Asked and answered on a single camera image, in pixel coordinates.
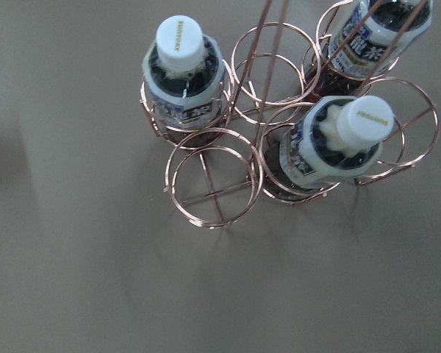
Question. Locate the tea bottle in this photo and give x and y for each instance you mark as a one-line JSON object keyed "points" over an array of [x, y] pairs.
{"points": [[338, 139], [366, 42], [184, 73]]}

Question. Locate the copper wire bottle rack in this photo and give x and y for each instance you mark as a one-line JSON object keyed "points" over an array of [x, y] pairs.
{"points": [[215, 175]]}

